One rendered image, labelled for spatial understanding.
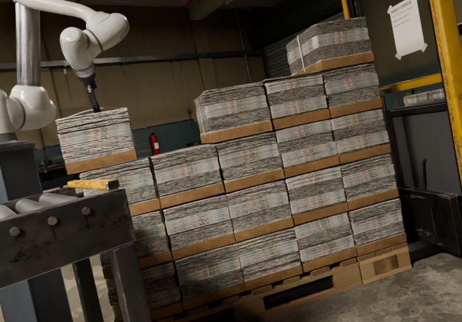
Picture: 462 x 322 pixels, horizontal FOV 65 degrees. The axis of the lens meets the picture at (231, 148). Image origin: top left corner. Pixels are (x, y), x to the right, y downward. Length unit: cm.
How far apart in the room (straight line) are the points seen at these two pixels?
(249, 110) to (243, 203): 42
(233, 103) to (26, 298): 122
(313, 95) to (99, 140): 99
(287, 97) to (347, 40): 43
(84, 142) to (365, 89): 133
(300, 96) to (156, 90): 752
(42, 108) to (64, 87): 652
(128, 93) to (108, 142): 725
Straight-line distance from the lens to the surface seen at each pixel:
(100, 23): 160
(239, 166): 166
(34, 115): 196
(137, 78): 902
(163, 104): 913
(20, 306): 192
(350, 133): 188
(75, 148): 163
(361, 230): 196
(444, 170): 237
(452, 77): 201
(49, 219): 81
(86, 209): 82
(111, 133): 161
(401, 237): 209
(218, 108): 165
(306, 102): 177
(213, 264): 171
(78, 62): 157
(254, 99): 169
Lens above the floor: 88
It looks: 3 degrees down
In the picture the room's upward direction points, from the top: 12 degrees counter-clockwise
